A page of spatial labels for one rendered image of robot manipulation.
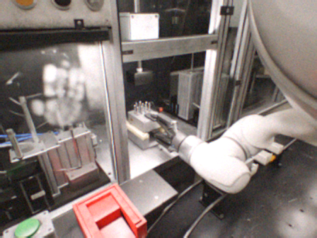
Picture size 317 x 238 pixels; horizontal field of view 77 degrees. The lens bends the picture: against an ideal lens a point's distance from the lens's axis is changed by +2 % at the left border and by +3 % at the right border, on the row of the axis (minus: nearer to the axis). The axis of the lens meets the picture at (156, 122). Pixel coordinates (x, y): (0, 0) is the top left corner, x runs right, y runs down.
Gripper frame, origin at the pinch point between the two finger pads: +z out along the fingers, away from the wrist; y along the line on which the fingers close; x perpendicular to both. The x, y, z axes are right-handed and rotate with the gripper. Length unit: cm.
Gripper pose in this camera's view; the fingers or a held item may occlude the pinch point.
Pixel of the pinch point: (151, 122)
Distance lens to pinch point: 81.6
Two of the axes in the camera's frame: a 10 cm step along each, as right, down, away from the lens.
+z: -6.1, -3.9, 6.9
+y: 0.3, -8.8, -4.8
